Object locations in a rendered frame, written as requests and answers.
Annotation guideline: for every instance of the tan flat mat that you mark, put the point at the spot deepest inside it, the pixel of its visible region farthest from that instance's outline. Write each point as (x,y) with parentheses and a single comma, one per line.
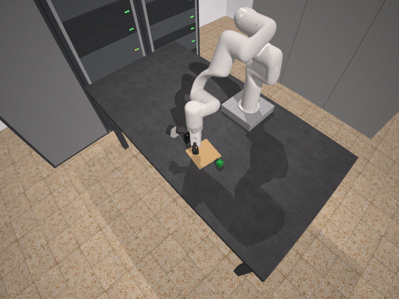
(207,154)

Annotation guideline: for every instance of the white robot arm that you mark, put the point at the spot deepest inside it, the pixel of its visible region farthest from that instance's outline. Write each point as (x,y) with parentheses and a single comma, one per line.
(263,63)

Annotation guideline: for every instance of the green die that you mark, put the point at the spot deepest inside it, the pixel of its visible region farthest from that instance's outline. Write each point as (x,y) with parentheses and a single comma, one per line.
(219,163)

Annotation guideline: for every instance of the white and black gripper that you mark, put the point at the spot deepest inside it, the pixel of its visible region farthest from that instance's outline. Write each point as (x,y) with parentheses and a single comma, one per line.
(195,141)

